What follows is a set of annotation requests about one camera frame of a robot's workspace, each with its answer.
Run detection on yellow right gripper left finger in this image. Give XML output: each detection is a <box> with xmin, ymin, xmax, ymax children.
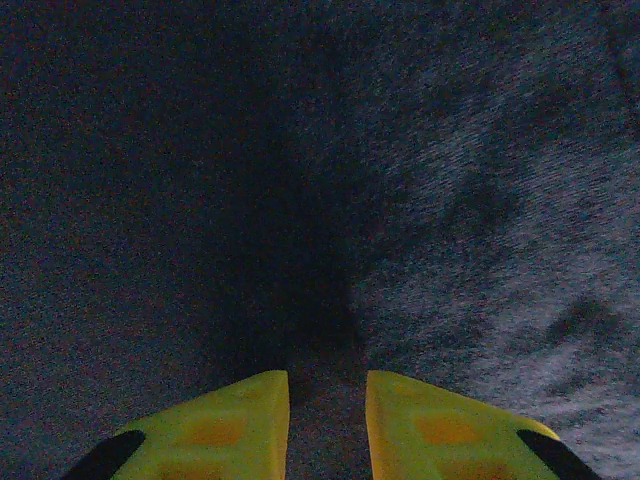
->
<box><xmin>61</xmin><ymin>369</ymin><xmax>292</xmax><ymax>480</ymax></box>

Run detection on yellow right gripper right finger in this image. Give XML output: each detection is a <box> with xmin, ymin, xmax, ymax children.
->
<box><xmin>365</xmin><ymin>369</ymin><xmax>604</xmax><ymax>480</ymax></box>

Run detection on black trousers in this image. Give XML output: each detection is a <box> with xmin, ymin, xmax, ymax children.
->
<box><xmin>0</xmin><ymin>0</ymin><xmax>640</xmax><ymax>480</ymax></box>

